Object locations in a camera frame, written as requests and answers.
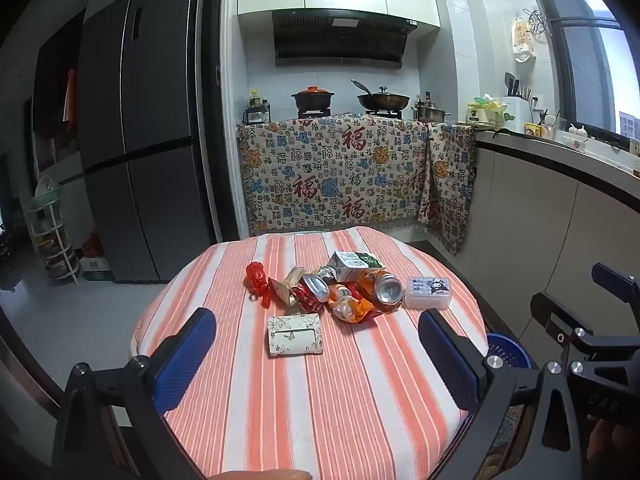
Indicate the white storage rack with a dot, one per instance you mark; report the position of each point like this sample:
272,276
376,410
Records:
52,230

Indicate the large printed blanket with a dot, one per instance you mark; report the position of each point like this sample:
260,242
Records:
330,175

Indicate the green white milk carton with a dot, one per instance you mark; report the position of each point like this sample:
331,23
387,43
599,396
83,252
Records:
355,264

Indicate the white utensil holder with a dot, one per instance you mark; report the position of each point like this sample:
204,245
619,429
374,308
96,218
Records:
517,105

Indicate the beige counter cabinets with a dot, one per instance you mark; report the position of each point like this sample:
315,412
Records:
540,220

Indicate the crushed red can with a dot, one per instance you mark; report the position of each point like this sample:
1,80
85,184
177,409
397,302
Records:
315,294

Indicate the green yellow kitchen appliance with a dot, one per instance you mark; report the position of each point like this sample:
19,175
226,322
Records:
480,110

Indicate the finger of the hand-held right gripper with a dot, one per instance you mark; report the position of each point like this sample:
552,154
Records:
557,317
617,282

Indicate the red plastic bag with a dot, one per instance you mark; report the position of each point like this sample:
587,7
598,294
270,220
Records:
256,280

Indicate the window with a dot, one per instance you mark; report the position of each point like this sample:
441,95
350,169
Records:
595,50

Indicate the orange hanging cloth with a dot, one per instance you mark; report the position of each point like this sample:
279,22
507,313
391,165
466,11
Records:
70,95

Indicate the condiment bottles rack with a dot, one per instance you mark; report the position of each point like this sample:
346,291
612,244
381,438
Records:
257,107

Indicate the gold foil wrapper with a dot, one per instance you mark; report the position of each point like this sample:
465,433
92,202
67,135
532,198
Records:
284,291

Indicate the person's right hand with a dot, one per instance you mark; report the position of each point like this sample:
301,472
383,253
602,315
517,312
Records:
612,440

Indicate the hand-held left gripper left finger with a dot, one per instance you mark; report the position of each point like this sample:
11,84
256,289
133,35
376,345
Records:
187,355

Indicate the white butterfly card box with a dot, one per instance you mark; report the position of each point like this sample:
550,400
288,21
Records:
295,336

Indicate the black wok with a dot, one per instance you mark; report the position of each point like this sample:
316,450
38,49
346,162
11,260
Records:
385,100

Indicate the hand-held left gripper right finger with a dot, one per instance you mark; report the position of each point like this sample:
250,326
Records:
447,360

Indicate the person's left hand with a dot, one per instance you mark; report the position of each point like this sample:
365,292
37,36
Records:
262,476

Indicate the blue plastic basket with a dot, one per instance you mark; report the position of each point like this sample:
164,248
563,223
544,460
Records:
507,350

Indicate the narrow printed blanket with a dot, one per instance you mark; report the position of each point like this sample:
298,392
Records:
447,185

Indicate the white plastic box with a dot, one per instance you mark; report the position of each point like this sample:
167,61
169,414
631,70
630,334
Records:
428,294

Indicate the crushed orange can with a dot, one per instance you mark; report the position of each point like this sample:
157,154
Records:
386,289

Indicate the clay pot with orange lid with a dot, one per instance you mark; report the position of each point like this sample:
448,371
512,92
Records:
313,97

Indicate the crumpled snack wrapper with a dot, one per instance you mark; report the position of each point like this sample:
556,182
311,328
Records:
350,307

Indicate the gas stove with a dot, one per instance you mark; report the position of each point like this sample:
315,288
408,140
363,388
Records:
350,112

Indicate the steel pot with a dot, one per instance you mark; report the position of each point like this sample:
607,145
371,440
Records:
430,112

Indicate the black range hood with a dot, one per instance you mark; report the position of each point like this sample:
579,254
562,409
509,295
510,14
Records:
340,40

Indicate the cardboard box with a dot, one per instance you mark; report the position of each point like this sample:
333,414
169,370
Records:
96,267

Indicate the grey refrigerator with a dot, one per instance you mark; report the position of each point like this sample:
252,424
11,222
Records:
150,110

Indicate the patterned cloth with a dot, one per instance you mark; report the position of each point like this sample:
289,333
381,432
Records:
502,440

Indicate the hanging paper bag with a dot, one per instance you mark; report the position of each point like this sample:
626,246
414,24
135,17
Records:
522,40

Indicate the orange striped tablecloth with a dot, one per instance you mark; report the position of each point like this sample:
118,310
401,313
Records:
320,400

